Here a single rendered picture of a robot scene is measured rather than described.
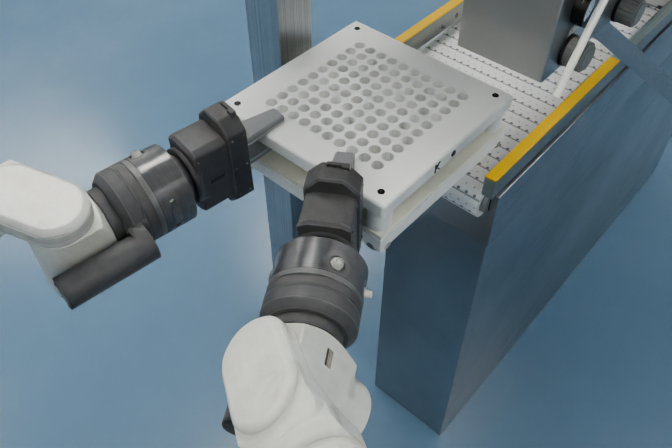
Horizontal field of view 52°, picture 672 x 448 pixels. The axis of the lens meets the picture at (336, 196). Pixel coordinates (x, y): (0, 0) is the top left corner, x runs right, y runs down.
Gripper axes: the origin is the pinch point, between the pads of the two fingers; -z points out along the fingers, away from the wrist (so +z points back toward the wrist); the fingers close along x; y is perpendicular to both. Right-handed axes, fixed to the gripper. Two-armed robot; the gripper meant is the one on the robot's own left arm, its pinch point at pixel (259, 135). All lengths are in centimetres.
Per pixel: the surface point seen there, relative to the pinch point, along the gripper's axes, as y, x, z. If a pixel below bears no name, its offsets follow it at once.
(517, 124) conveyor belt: 9.4, 13.3, -37.0
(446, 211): 9.7, 21.6, -23.4
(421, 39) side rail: -12.8, 11.5, -39.7
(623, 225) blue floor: 1, 107, -122
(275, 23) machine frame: -10.8, -4.7, -10.8
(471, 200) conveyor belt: 14.4, 14.4, -22.0
